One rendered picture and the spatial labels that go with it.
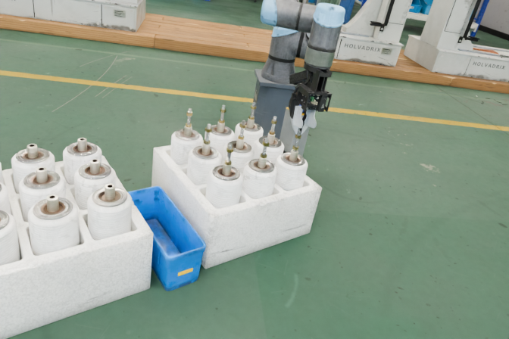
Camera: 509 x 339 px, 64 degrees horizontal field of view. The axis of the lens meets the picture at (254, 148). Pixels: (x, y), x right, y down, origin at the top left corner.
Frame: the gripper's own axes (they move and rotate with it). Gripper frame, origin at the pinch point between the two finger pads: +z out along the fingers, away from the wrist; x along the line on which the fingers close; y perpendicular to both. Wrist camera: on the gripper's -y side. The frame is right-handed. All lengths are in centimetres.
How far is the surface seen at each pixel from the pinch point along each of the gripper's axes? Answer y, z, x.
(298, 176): 5.6, 13.1, 0.6
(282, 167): 3.2, 11.2, -4.0
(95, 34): -214, 30, -54
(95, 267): 24, 22, -56
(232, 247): 14.3, 30.1, -20.4
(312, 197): 7.2, 19.8, 6.1
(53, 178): 6, 10, -65
